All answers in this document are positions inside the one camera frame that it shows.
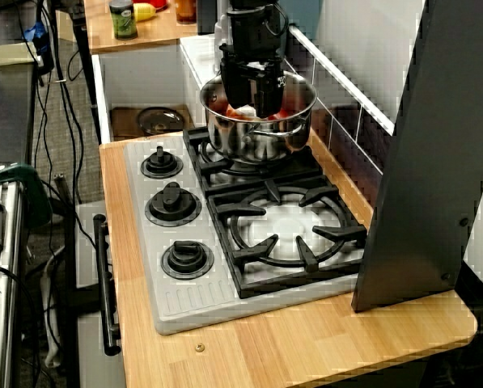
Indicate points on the yellow toy fruit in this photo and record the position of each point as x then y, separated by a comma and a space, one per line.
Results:
144, 12

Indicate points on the red toy pepper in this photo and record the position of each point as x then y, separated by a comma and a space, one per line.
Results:
283, 114

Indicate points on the aluminium frame rail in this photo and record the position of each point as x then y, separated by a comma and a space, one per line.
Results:
6, 283

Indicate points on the glass pot lid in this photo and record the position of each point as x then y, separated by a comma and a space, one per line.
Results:
160, 121

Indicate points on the stainless steel pot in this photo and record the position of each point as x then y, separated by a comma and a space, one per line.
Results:
265, 145

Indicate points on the wooden side table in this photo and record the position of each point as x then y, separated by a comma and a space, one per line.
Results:
152, 32

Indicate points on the white oven cabinet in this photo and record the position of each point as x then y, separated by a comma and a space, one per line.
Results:
87, 250

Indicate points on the grey toy faucet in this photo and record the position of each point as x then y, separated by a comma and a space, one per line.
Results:
220, 34

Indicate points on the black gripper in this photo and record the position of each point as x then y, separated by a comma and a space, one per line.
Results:
253, 28

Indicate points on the red toy item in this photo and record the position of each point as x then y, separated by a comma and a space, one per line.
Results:
158, 3

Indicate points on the amber jar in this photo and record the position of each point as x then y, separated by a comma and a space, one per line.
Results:
184, 12

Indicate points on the dark tile backsplash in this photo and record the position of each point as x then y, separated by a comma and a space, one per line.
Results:
346, 133

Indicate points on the black metal leg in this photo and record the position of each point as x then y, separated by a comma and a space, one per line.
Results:
88, 81

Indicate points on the yellow paper note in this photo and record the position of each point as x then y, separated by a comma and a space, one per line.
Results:
10, 54

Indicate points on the green clamp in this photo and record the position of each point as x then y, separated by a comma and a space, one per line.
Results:
35, 194

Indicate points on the green spice can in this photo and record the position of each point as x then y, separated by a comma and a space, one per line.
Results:
124, 22

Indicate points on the black box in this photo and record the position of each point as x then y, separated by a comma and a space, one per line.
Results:
206, 16

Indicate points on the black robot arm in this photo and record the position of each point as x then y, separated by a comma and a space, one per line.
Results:
257, 4

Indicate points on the grey stove top plate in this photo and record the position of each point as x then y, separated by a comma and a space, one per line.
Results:
184, 299

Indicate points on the black burner grate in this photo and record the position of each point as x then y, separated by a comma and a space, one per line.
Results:
192, 139
338, 233

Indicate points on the large black stove knob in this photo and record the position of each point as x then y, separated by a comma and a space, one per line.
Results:
172, 204

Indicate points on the blue tape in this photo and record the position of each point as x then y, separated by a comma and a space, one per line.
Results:
36, 34

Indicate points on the wooden countertop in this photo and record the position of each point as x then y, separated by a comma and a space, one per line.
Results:
306, 343

